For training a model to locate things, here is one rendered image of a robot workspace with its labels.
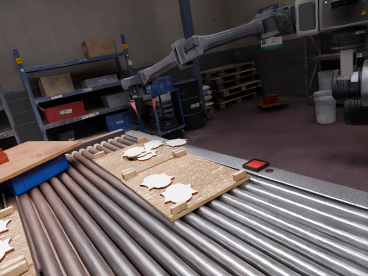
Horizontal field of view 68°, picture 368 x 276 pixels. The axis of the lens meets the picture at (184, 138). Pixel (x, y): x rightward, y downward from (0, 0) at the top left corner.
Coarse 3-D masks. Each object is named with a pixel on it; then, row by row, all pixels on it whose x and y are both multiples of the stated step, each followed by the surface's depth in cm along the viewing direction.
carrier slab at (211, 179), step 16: (176, 160) 127; (192, 160) 123; (208, 160) 120; (144, 176) 116; (176, 176) 110; (192, 176) 108; (208, 176) 105; (224, 176) 103; (144, 192) 102; (160, 192) 100; (208, 192) 94; (224, 192) 94; (160, 208) 89; (192, 208) 87
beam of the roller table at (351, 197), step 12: (132, 132) 201; (204, 156) 131; (216, 156) 128; (228, 156) 126; (240, 168) 112; (264, 168) 108; (276, 168) 106; (276, 180) 98; (288, 180) 96; (300, 180) 94; (312, 180) 93; (312, 192) 87; (324, 192) 85; (336, 192) 84; (348, 192) 83; (360, 192) 82; (348, 204) 78; (360, 204) 76
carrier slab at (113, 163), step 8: (136, 144) 163; (112, 152) 156; (120, 152) 153; (160, 152) 141; (168, 152) 139; (96, 160) 147; (104, 160) 145; (112, 160) 143; (120, 160) 140; (128, 160) 138; (136, 160) 136; (152, 160) 132; (160, 160) 130; (168, 160) 130; (104, 168) 135; (112, 168) 132; (120, 168) 130; (128, 168) 128; (136, 168) 126; (144, 168) 125; (120, 176) 121
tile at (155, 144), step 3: (150, 141) 160; (153, 141) 159; (156, 141) 158; (159, 141) 157; (162, 141) 156; (144, 144) 157; (147, 144) 156; (150, 144) 155; (153, 144) 154; (156, 144) 153; (159, 144) 152; (162, 144) 151; (150, 147) 149; (153, 147) 148; (156, 147) 149
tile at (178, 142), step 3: (168, 141) 161; (171, 141) 159; (174, 141) 159; (177, 141) 157; (180, 141) 156; (183, 141) 155; (168, 144) 156; (171, 144) 155; (174, 144) 154; (177, 144) 153; (180, 144) 152; (183, 144) 152
